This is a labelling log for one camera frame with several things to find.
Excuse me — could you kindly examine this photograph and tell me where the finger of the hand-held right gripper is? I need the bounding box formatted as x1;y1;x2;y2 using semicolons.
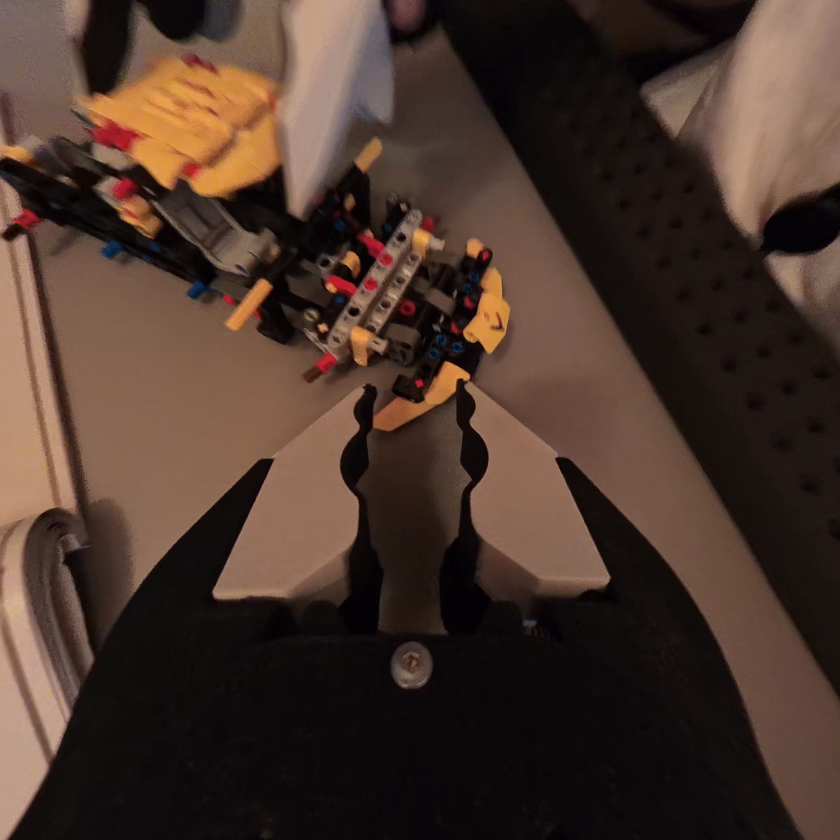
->
79;0;137;97
279;0;396;221

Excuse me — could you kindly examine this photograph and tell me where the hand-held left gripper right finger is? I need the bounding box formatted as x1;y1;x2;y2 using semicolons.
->
440;379;613;634

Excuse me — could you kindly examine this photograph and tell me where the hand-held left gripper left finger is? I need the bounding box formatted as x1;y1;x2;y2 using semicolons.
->
212;384;385;634

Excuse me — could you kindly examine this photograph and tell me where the yellow black toy brick car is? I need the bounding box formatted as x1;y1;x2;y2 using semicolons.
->
0;52;513;434

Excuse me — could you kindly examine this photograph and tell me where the grey desk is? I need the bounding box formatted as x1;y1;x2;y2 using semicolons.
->
0;0;840;840

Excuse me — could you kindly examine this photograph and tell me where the black perforated pad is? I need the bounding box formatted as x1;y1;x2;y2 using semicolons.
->
440;0;840;697

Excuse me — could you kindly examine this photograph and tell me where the person's white clothing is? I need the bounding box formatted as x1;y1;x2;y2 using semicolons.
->
640;0;840;322

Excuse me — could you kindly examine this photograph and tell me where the black strap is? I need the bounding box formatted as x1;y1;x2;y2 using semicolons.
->
760;189;840;258

